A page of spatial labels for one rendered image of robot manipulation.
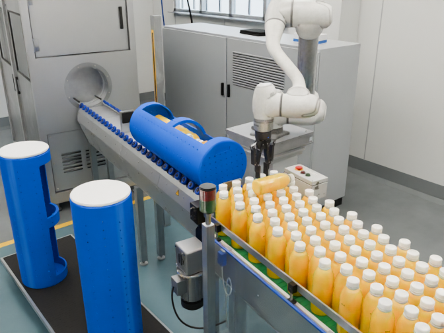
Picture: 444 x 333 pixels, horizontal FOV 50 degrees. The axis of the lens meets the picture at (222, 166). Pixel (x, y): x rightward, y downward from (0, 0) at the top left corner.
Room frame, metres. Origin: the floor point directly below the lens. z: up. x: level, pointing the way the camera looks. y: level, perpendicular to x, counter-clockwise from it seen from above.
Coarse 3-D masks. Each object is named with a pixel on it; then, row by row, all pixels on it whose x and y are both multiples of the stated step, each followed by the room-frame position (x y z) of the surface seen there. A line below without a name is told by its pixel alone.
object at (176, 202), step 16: (80, 112) 3.83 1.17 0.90; (96, 112) 3.75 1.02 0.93; (112, 112) 3.74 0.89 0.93; (96, 128) 3.46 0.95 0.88; (96, 144) 3.59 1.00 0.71; (112, 144) 3.16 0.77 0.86; (112, 160) 3.33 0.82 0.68; (128, 160) 2.90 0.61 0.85; (128, 176) 3.11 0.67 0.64; (144, 176) 2.69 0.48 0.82; (160, 176) 2.53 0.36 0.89; (160, 192) 2.53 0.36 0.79; (176, 192) 2.34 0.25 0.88; (176, 208) 2.37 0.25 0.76; (192, 224) 2.24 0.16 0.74
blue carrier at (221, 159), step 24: (144, 120) 2.70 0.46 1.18; (192, 120) 2.54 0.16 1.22; (144, 144) 2.67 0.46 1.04; (168, 144) 2.38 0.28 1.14; (192, 144) 2.24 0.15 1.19; (216, 144) 2.15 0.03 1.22; (192, 168) 2.15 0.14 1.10; (216, 168) 2.15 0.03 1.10; (240, 168) 2.23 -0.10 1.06; (216, 192) 2.15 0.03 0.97
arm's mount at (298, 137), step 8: (232, 128) 2.86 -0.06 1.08; (240, 128) 2.86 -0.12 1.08; (248, 128) 2.86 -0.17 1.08; (288, 128) 2.86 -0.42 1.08; (296, 128) 2.86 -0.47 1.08; (304, 128) 2.85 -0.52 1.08; (232, 136) 2.80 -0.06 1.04; (240, 136) 2.74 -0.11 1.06; (248, 136) 2.71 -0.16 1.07; (288, 136) 2.70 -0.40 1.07; (296, 136) 2.70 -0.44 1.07; (304, 136) 2.74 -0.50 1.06; (312, 136) 2.79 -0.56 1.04; (240, 144) 2.74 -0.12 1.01; (248, 144) 2.68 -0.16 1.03; (280, 144) 2.61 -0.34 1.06; (288, 144) 2.66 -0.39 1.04; (296, 144) 2.70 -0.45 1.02; (304, 144) 2.75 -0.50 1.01; (280, 152) 2.61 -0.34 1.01
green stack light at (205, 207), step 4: (200, 200) 1.58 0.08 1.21; (200, 204) 1.58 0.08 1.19; (204, 204) 1.57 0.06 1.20; (208, 204) 1.57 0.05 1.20; (212, 204) 1.57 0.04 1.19; (200, 208) 1.58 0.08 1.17; (204, 208) 1.57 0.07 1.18; (208, 208) 1.57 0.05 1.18; (212, 208) 1.58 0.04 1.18; (216, 208) 1.60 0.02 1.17; (204, 212) 1.57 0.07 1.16; (208, 212) 1.57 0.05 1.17; (212, 212) 1.57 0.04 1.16
